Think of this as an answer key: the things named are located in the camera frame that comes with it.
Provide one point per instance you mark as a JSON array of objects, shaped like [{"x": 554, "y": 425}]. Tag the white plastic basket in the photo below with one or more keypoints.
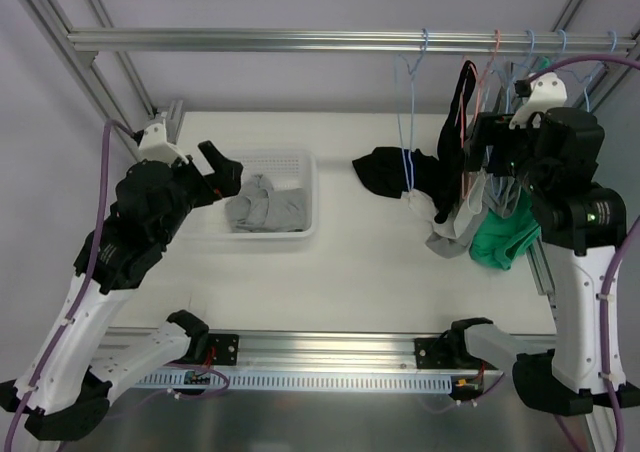
[{"x": 286, "y": 169}]

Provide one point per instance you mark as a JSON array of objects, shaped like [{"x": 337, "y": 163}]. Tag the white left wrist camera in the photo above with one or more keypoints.
[{"x": 158, "y": 140}]

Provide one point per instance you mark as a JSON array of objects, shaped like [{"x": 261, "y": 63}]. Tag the aluminium table edge rail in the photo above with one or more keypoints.
[{"x": 325, "y": 351}]

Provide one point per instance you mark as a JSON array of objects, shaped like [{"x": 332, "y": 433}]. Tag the white tank top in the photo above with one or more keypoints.
[{"x": 465, "y": 218}]

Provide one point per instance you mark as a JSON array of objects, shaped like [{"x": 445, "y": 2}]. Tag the green tank top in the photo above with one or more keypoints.
[{"x": 508, "y": 228}]

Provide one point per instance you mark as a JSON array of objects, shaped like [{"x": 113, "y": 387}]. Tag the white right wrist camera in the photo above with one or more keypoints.
[{"x": 545, "y": 92}]

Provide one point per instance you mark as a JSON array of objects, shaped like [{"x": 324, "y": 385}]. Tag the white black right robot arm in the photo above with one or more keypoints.
[{"x": 410, "y": 239}]

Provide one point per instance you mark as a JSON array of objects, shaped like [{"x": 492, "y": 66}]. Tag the white slotted cable duct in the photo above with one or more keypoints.
[{"x": 412, "y": 383}]

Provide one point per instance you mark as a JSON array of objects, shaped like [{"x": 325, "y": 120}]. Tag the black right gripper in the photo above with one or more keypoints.
[{"x": 480, "y": 142}]

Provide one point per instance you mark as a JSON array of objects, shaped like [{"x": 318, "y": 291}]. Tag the blue hanger with green top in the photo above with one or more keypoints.
[{"x": 546, "y": 61}]

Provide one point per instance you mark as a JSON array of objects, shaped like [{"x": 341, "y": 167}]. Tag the grey tank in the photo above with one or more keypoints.
[
  {"x": 450, "y": 248},
  {"x": 260, "y": 208}
]

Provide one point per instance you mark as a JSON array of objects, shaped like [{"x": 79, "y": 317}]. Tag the pink wire hanger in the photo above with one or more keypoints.
[{"x": 480, "y": 87}]

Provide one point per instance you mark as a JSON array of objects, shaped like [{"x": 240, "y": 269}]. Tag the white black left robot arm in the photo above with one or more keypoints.
[{"x": 66, "y": 393}]

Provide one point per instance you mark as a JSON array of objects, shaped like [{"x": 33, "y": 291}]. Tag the aluminium hanging rail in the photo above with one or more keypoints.
[{"x": 288, "y": 40}]

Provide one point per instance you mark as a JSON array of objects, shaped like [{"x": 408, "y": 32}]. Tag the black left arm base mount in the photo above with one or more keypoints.
[{"x": 221, "y": 349}]

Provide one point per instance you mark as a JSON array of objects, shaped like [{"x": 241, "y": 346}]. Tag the aluminium frame left posts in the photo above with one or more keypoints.
[{"x": 56, "y": 27}]

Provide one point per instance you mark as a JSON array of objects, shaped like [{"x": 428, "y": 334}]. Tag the black tank top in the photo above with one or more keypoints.
[{"x": 391, "y": 171}]

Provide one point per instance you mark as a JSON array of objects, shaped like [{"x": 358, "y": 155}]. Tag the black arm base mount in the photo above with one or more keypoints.
[{"x": 448, "y": 350}]

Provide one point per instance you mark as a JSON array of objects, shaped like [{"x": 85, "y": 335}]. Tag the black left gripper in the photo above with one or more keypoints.
[{"x": 201, "y": 182}]

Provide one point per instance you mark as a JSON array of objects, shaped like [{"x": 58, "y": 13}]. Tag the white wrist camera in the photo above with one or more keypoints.
[
  {"x": 158, "y": 140},
  {"x": 545, "y": 92}
]

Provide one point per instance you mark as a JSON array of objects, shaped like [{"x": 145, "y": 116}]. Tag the empty blue hanger far right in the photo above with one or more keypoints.
[{"x": 585, "y": 80}]

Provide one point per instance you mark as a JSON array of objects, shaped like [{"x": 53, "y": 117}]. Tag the light blue wire hanger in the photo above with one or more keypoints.
[{"x": 407, "y": 145}]

